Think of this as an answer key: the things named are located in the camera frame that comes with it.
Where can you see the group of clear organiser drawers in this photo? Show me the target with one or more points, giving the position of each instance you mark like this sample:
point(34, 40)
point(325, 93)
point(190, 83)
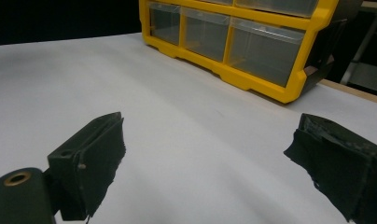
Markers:
point(261, 56)

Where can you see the grey metal stand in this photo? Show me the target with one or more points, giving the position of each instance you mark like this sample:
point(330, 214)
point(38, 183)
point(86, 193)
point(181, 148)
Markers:
point(367, 73)

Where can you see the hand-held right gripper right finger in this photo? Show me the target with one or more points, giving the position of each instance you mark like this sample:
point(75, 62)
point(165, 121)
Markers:
point(345, 168)

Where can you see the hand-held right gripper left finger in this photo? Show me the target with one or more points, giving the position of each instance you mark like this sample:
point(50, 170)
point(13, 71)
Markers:
point(90, 165)

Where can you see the yellow drawer organiser cabinet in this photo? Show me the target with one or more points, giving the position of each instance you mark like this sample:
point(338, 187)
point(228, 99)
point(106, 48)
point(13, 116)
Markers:
point(239, 79)

